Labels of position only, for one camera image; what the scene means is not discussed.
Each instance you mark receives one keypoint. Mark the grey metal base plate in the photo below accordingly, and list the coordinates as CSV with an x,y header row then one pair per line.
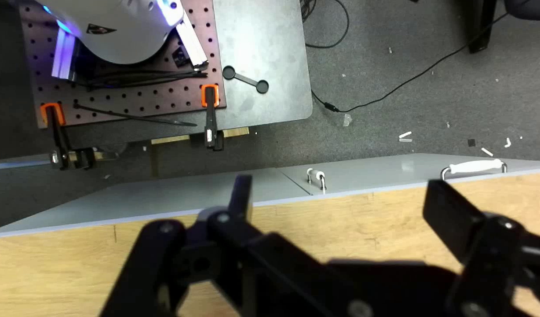
x,y
263,40

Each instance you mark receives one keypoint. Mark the perforated brown mounting board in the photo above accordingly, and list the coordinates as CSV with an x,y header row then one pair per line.
x,y
110,61

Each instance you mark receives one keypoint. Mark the orange black clamp left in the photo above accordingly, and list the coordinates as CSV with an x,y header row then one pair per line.
x,y
64,156

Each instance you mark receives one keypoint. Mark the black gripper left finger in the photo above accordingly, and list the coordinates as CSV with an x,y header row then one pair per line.
x,y
168,258

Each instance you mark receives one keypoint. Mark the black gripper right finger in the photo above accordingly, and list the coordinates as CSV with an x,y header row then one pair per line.
x,y
498,255

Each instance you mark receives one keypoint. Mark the orange black clamp right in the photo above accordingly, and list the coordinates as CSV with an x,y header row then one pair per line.
x,y
213,139

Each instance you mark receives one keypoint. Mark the orange black clamp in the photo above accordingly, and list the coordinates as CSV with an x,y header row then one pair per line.
x,y
64,156
213,139

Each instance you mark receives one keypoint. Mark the white drawer handle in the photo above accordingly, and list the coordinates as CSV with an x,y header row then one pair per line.
x,y
474,168

